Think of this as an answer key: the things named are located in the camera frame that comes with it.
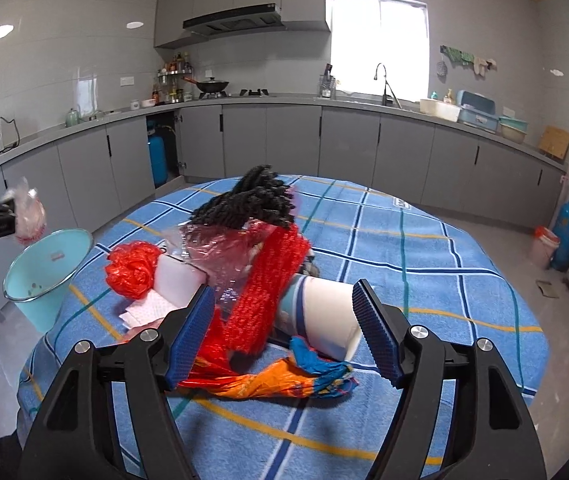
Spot black wok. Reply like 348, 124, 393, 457
184, 76, 230, 98

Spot black range hood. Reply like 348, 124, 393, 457
183, 2, 285, 37

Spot stack of teal basins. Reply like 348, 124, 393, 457
498, 116, 529, 143

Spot small pink plastic bag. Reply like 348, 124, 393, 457
4, 177, 48, 247

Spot black kitchen faucet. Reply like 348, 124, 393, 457
374, 63, 395, 107

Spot beige hanging cloth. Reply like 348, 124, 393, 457
471, 55, 497, 78

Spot grey lower cabinets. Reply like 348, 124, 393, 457
0, 95, 567, 311

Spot blue dish rack box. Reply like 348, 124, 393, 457
457, 90, 500, 131

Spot blue gas cylinder under counter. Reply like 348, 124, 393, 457
148, 132, 168, 186

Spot knife holder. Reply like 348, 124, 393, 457
318, 63, 336, 99

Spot clear pink plastic bag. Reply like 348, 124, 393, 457
177, 217, 285, 311

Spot orange and blue plastic bag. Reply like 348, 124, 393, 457
179, 337, 360, 403

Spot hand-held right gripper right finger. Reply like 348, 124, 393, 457
351, 279, 550, 480

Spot red plastic bag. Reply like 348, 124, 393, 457
105, 241, 165, 301

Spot red mesh net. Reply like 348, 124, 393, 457
224, 222, 313, 353

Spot white foam block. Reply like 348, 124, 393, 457
154, 255, 208, 311

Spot wooden cutting board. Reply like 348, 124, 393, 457
537, 127, 569, 160

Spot white tissue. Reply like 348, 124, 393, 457
118, 292, 178, 333

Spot white paper cup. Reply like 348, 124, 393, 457
277, 274, 362, 361

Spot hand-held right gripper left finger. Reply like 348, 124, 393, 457
17, 284, 216, 480

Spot blue plaid tablecloth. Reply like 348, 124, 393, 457
17, 174, 550, 480

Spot light teal plastic bin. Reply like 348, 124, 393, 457
3, 228, 94, 333

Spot black mesh net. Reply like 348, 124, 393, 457
188, 164, 299, 231

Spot spice rack with bottles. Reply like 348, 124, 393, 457
152, 52, 196, 106

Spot bright window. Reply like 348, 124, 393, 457
331, 0, 430, 100

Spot green striped towel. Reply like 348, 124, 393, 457
440, 45, 475, 66

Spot white plastic basin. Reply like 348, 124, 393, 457
419, 98, 461, 122

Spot red and white bin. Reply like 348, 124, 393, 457
530, 226, 561, 270

